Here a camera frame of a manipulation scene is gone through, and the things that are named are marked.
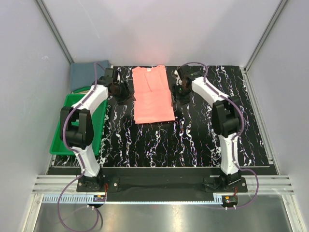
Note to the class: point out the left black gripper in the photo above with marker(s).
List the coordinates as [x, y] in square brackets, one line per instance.
[127, 95]

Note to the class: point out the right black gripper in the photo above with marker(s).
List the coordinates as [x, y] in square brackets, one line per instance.
[175, 97]

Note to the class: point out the pink t-shirt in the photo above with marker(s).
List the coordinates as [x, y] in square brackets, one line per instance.
[153, 97]

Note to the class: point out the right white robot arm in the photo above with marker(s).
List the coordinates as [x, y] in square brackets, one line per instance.
[226, 120]

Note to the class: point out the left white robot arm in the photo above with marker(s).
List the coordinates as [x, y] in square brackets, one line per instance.
[78, 128]

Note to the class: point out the black marble pattern mat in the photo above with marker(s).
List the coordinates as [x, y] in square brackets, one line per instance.
[189, 140]

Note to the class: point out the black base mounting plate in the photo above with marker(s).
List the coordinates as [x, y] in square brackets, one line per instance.
[161, 185]

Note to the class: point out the aluminium rail frame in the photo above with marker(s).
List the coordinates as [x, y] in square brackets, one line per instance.
[268, 205]

